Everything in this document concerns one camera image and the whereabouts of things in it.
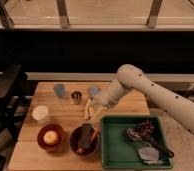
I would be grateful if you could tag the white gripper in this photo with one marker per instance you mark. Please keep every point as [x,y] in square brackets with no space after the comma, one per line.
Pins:
[106,98]

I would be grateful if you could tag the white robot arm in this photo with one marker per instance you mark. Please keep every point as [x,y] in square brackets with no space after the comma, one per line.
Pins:
[129,77]

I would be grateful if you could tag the light blue cup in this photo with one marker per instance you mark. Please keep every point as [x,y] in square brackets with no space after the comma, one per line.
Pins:
[93,91]

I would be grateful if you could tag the small metal cup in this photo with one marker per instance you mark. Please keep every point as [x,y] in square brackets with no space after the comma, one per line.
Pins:
[76,96]

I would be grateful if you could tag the blue plastic cup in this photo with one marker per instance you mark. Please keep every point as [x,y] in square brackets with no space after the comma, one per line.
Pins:
[59,90]

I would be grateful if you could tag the white paper cup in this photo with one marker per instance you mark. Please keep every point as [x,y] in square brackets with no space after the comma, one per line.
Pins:
[41,114]

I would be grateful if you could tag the orange carrot piece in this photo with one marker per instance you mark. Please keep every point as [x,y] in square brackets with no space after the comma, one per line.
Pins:
[94,135]

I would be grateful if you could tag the dark purple bowl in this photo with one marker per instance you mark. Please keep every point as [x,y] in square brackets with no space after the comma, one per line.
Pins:
[74,139]

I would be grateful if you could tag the green tray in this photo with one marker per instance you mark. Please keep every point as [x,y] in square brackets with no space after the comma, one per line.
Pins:
[119,152]

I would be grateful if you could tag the red bowl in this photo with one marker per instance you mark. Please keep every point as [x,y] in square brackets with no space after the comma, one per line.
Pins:
[55,127]

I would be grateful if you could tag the yellow ball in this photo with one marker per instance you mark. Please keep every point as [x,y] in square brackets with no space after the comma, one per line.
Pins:
[51,137]

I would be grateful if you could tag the brown pine cone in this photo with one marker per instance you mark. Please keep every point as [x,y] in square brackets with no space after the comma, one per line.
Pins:
[145,129]

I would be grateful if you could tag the grey cloth piece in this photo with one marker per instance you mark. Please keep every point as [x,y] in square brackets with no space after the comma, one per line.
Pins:
[149,155]

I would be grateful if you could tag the black handled spoon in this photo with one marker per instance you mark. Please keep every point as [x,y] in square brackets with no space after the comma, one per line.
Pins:
[135,136]

